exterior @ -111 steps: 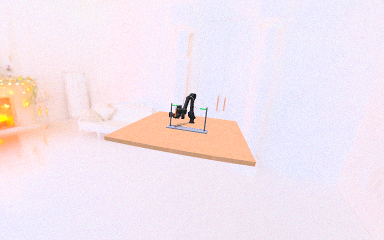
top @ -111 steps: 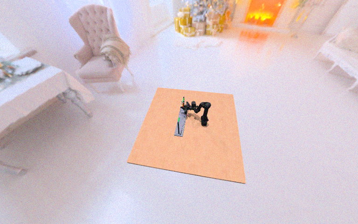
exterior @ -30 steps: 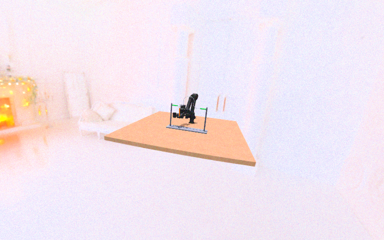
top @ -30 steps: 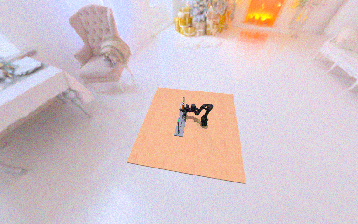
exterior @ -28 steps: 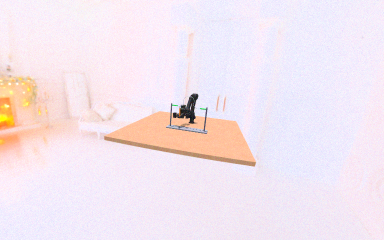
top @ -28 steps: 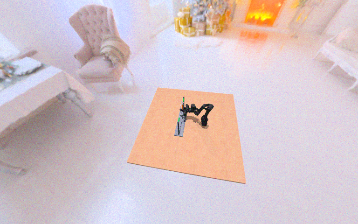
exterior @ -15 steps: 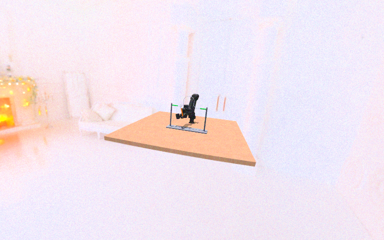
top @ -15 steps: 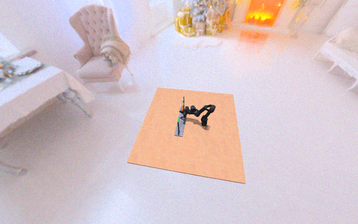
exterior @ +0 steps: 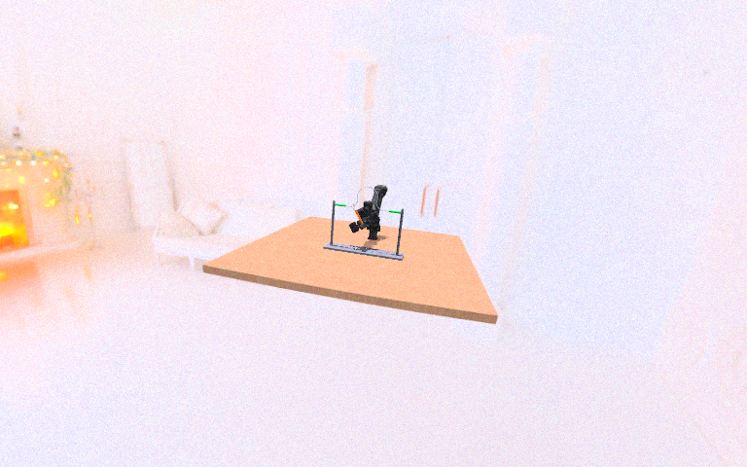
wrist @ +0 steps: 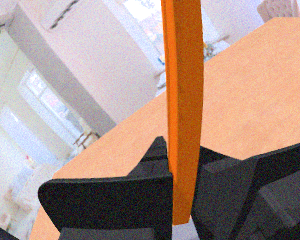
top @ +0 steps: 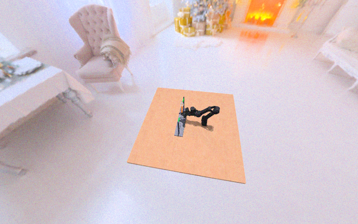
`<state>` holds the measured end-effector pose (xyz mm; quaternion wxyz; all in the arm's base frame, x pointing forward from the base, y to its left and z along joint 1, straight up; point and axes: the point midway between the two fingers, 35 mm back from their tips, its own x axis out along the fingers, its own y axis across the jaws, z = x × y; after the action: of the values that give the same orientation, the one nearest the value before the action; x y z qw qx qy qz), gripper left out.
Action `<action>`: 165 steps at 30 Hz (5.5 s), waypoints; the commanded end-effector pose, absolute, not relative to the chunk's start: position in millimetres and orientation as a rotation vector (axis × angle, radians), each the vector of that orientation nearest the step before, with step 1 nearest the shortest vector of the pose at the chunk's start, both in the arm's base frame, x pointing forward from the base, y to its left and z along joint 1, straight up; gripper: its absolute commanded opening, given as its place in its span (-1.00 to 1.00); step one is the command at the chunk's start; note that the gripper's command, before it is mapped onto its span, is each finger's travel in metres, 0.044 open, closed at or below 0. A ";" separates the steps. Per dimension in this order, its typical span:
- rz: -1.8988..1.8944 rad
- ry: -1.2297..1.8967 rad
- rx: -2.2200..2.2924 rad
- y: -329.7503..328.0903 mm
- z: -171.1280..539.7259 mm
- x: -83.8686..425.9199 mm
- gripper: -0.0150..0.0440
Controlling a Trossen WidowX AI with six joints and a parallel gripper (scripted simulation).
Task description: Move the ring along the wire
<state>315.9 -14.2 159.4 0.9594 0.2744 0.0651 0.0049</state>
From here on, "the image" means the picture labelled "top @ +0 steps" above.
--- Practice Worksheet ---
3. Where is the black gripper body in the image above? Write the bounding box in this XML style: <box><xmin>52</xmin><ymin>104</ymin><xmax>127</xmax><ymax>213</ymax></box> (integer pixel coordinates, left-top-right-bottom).
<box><xmin>183</xmin><ymin>111</ymin><xmax>191</xmax><ymax>118</ymax></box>

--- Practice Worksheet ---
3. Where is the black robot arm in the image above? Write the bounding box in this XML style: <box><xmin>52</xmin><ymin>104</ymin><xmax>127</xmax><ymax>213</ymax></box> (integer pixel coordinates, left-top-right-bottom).
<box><xmin>185</xmin><ymin>106</ymin><xmax>220</xmax><ymax>126</ymax></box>

